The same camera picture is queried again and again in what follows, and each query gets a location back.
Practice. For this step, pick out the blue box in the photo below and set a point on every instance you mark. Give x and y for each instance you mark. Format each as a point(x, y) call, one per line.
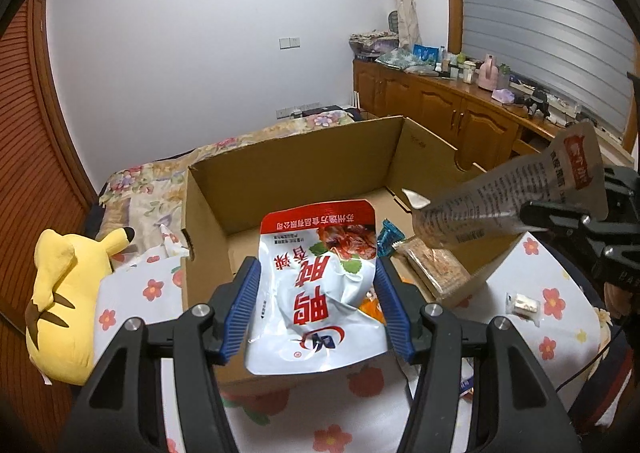
point(425, 52)

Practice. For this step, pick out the pile of folded clothes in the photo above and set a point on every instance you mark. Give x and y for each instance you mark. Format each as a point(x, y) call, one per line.
point(372, 40)

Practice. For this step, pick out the cluster of small bottles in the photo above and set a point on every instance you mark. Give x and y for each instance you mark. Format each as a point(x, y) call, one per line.
point(457, 68)

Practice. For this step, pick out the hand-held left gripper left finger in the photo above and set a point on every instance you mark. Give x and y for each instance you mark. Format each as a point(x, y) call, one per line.
point(239, 318)

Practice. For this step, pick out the pink bottle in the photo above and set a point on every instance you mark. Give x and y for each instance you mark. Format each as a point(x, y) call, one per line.
point(489, 73)

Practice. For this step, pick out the person's right hand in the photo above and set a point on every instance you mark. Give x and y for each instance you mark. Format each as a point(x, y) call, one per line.
point(614, 299)

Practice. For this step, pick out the white flower strawberry blanket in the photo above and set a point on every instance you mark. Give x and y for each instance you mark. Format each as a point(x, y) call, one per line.
point(550, 333)

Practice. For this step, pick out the purple pouch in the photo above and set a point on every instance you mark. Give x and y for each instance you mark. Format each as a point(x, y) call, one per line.
point(503, 95)

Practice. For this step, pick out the blue candy wrapper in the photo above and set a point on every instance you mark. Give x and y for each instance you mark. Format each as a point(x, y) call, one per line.
point(389, 238)

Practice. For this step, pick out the yellow plush toy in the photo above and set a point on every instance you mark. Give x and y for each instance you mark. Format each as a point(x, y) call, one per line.
point(65, 293)

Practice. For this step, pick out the orange snack packet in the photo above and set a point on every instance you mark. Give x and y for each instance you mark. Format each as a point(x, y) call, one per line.
point(372, 308)

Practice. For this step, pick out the white red snack packet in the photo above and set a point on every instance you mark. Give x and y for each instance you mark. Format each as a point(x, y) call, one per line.
point(310, 318)

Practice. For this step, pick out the brown cracker packet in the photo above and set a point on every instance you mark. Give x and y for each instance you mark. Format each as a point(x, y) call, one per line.
point(435, 265)

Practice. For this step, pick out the small white candy packet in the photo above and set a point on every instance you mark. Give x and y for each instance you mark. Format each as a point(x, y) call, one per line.
point(522, 305)

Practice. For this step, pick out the small grey fan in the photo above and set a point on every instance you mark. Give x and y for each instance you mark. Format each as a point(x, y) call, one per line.
point(394, 25)

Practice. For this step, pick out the white wall switch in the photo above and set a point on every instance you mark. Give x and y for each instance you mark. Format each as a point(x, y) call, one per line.
point(289, 42)

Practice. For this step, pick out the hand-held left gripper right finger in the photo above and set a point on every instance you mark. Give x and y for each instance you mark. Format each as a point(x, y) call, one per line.
point(397, 318)

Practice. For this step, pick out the grey window blind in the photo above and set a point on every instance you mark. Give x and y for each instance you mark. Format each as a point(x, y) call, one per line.
point(540, 8)

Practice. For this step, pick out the green floral cloth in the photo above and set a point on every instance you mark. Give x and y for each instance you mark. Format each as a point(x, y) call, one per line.
point(400, 58)

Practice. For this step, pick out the white sausage-print snack packet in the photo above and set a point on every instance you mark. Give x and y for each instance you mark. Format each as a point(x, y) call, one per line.
point(500, 198)

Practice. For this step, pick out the brown louvered wardrobe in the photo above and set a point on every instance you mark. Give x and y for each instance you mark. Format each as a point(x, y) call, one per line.
point(30, 133)

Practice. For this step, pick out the wooden sideboard cabinet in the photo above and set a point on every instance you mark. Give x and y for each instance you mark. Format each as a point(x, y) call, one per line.
point(435, 98)

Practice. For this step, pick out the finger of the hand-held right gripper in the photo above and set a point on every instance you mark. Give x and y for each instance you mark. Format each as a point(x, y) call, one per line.
point(620, 178)
point(550, 214)

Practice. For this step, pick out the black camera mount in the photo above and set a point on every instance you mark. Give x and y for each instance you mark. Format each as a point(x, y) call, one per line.
point(534, 100)

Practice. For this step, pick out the large cardboard box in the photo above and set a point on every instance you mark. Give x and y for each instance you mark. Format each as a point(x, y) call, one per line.
point(300, 173)

